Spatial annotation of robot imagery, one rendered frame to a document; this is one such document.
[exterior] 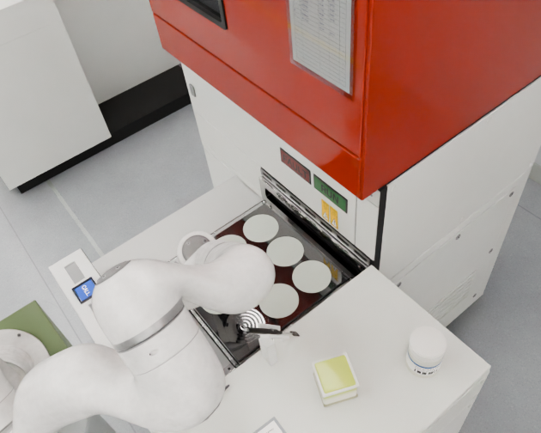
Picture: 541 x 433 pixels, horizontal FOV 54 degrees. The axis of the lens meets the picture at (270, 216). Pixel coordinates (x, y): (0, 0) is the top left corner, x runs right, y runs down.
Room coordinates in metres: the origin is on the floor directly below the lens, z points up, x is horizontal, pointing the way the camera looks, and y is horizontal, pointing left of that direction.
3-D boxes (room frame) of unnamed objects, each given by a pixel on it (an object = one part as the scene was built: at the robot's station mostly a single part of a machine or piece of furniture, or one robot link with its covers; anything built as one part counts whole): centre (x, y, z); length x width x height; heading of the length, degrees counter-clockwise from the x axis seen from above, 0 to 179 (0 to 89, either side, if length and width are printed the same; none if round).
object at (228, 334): (0.79, 0.07, 0.90); 0.34 x 0.34 x 0.01; 32
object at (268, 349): (0.53, 0.03, 1.03); 0.06 x 0.04 x 0.13; 122
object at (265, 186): (0.92, -0.10, 0.89); 0.44 x 0.02 x 0.10; 32
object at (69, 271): (0.66, 0.41, 0.89); 0.55 x 0.09 x 0.14; 32
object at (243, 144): (1.08, -0.02, 1.02); 0.82 x 0.03 x 0.40; 32
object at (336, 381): (0.44, -0.08, 1.00); 0.07 x 0.07 x 0.07; 8
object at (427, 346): (0.46, -0.27, 1.01); 0.07 x 0.07 x 0.10
